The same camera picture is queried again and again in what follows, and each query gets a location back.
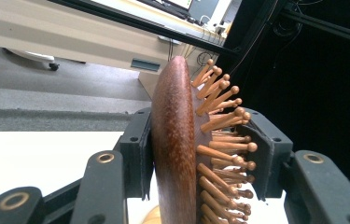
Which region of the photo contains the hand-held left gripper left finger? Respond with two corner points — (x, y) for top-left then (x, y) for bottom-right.
(113, 106), (156, 201)

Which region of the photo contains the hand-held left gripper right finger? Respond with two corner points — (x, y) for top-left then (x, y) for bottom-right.
(235, 107), (295, 202)

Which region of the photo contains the wooden paddle hairbrush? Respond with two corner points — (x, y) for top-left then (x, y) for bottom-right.
(149, 55), (259, 224)

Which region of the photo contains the black curtain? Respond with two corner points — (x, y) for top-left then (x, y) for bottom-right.
(215, 0), (350, 192)

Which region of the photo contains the white table mat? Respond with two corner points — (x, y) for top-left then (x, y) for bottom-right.
(0, 130), (289, 224)

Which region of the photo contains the light wooden desk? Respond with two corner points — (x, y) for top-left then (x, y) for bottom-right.
(0, 0), (230, 101)

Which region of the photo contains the office chair base with caster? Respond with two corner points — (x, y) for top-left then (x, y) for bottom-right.
(5, 47), (61, 72)

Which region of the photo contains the computer monitor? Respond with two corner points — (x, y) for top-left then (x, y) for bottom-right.
(138, 0), (221, 23)

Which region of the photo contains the grey drawer handle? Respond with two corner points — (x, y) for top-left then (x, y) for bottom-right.
(130, 57), (161, 73)

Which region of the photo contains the bundle of desk cables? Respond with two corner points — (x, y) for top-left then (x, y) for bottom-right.
(165, 38), (218, 69)

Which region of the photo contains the black metal frame bar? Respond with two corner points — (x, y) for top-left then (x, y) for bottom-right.
(47, 0), (241, 58)
(279, 7), (350, 49)

